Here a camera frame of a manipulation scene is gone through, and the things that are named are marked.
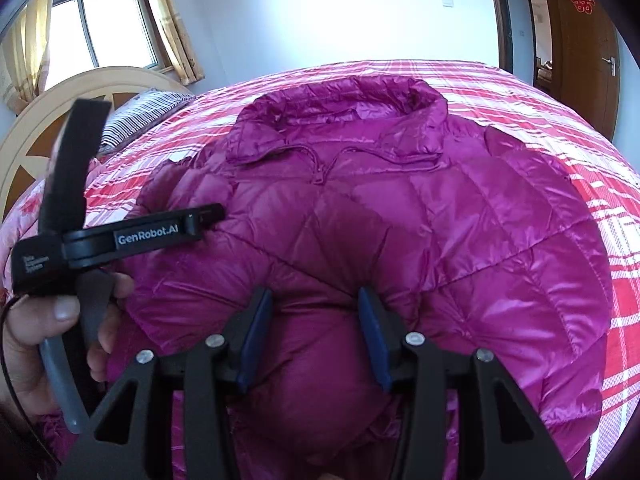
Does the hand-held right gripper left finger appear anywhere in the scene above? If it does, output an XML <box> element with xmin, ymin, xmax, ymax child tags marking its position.
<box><xmin>57</xmin><ymin>286</ymin><xmax>274</xmax><ymax>480</ymax></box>

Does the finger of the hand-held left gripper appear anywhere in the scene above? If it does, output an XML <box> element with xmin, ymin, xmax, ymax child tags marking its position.
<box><xmin>191</xmin><ymin>203</ymin><xmax>226</xmax><ymax>234</ymax></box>

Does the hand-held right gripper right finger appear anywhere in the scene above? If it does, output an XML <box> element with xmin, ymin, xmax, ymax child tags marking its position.
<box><xmin>356</xmin><ymin>287</ymin><xmax>573</xmax><ymax>480</ymax></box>

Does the purple quilted down jacket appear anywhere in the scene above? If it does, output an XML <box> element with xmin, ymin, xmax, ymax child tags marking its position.
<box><xmin>37</xmin><ymin>76</ymin><xmax>617</xmax><ymax>480</ymax></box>

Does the person's left hand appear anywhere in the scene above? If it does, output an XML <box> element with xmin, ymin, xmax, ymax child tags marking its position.
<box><xmin>0</xmin><ymin>272</ymin><xmax>136</xmax><ymax>426</ymax></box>

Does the pink floral quilt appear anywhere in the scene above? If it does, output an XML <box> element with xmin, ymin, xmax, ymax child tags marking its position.
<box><xmin>0</xmin><ymin>180</ymin><xmax>51</xmax><ymax>306</ymax></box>

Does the striped pillow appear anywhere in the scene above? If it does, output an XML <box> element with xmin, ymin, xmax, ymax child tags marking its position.
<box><xmin>97</xmin><ymin>87</ymin><xmax>193</xmax><ymax>156</ymax></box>

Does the cream wooden headboard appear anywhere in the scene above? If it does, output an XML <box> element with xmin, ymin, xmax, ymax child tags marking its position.
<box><xmin>0</xmin><ymin>66</ymin><xmax>196</xmax><ymax>221</ymax></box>

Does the window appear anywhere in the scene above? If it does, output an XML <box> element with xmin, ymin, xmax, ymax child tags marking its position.
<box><xmin>42</xmin><ymin>0</ymin><xmax>173</xmax><ymax>93</ymax></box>

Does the red plaid bed sheet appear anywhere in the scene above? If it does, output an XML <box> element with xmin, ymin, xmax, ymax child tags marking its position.
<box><xmin>0</xmin><ymin>60</ymin><xmax>640</xmax><ymax>480</ymax></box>

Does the brown wooden door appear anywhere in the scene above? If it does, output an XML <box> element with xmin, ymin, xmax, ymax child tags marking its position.
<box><xmin>535</xmin><ymin>0</ymin><xmax>621</xmax><ymax>146</ymax></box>

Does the dark wooden door frame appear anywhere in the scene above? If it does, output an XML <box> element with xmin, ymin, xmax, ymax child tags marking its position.
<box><xmin>485</xmin><ymin>0</ymin><xmax>516</xmax><ymax>73</ymax></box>

